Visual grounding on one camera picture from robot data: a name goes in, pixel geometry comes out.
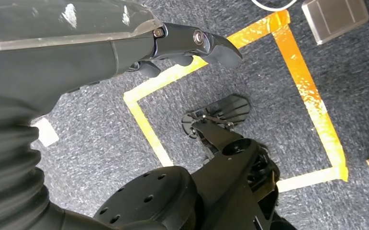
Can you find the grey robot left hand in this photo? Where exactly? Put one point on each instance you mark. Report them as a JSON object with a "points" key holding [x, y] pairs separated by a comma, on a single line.
{"points": [[60, 54]]}

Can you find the white floor marker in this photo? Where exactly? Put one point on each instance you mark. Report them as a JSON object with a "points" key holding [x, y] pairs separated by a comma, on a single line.
{"points": [[46, 131]]}

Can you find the yellow floor tape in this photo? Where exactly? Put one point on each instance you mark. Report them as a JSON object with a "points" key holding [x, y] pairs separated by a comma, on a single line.
{"points": [[308, 89]]}

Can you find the silver floor plate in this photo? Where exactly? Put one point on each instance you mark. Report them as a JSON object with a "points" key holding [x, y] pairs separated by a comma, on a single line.
{"points": [[335, 19]]}

